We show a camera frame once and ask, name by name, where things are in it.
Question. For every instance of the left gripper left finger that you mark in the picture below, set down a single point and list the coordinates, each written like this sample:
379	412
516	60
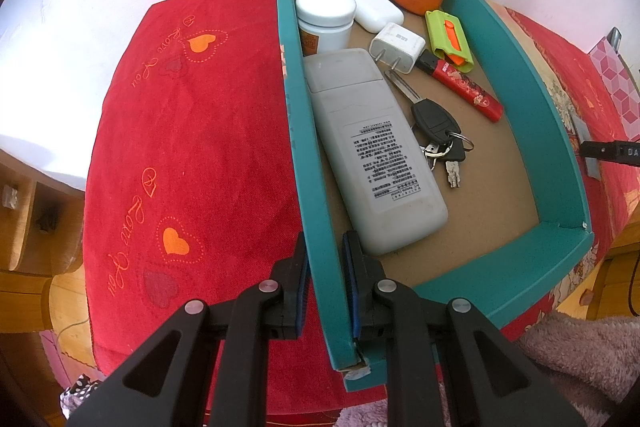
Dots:
206	365

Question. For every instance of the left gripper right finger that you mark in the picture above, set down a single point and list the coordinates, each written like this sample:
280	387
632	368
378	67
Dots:
446	363

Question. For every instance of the teal cardboard box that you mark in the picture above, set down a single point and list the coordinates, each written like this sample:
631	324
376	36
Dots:
518	222

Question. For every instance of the white remote control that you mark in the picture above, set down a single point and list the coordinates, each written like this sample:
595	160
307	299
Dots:
391	196

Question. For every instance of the red lighter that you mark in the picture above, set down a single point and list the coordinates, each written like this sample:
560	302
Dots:
461	85

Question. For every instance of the black car key bunch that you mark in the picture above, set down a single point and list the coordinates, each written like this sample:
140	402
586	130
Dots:
445	141

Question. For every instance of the green orange utility knife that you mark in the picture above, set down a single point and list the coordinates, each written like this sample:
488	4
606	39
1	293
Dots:
448	41

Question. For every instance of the white charger plug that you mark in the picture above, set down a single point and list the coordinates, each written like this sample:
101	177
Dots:
397	47

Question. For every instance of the white earbuds case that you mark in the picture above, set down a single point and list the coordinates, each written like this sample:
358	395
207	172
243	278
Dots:
374	15

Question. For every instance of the white orange medicine jar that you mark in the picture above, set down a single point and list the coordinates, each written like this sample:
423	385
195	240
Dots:
324	25

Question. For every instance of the pink patterned box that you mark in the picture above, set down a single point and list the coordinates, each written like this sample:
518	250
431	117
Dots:
620	86

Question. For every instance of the metal clip on box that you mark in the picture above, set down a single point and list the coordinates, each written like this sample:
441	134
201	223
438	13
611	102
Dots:
614	38

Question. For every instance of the polka dot cloth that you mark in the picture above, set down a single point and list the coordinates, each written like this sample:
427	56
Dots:
78	392

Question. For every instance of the pink fluffy rug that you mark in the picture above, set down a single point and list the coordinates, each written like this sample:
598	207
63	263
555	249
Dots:
593	364

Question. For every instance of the red floral bed blanket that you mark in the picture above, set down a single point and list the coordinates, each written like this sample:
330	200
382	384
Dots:
190	190

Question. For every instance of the wooden bedside shelf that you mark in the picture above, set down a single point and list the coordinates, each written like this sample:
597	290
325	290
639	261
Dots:
40	238

